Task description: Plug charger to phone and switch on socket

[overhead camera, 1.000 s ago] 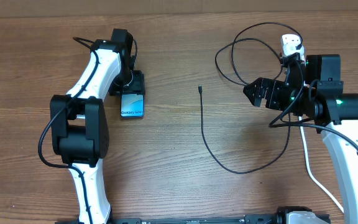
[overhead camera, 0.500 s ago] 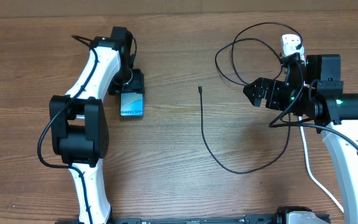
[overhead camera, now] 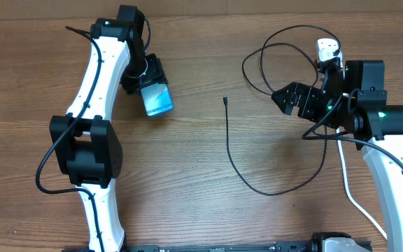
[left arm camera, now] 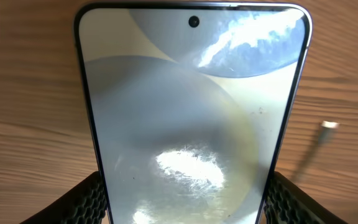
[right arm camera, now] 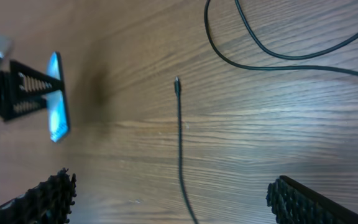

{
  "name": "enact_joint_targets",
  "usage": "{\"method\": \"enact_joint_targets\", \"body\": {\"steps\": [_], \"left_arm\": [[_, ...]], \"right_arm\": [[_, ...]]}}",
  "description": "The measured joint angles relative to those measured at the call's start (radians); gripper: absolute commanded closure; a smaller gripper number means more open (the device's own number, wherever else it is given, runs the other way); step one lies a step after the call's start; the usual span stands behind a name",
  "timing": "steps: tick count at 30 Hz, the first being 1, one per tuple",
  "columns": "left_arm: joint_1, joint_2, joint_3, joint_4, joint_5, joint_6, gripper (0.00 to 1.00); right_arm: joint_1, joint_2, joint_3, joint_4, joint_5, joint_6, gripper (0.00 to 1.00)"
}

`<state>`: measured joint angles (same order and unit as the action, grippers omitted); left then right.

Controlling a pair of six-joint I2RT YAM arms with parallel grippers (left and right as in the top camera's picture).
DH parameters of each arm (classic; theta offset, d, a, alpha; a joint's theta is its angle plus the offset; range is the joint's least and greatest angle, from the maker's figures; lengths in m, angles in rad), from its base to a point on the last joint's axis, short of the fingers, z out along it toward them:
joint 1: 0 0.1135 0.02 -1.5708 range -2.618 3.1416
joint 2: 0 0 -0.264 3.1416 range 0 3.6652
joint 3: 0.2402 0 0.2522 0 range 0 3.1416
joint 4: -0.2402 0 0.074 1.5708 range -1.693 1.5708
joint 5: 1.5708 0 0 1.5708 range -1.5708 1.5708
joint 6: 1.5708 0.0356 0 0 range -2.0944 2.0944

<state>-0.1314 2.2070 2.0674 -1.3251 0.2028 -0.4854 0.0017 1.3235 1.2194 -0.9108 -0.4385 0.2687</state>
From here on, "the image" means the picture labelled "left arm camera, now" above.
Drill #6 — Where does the blue Galaxy smartphone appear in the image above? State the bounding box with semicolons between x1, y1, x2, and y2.
73;1;312;223

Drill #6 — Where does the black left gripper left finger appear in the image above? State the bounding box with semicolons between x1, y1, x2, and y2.
21;171;107;224

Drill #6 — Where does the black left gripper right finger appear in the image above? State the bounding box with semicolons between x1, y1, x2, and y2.
264;172;347;224

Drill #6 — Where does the black USB charging cable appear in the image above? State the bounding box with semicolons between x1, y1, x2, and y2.
290;120;340;184

